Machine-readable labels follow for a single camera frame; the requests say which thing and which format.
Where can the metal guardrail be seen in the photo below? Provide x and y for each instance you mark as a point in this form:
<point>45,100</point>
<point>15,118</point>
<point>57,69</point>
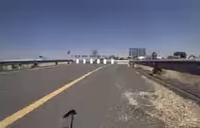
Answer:
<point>184,66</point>
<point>28,62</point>

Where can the grey building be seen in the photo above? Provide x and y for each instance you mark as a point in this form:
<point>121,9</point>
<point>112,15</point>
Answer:
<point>137,52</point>

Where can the row of white barriers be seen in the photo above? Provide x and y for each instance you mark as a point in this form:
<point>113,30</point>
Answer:
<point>98,61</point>

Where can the robot's own part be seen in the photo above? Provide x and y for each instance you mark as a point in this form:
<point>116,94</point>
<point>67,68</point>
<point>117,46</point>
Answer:
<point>70,114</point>

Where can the dark tree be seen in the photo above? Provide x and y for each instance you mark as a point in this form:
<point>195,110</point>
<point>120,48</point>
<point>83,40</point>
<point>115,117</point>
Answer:
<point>180,54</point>

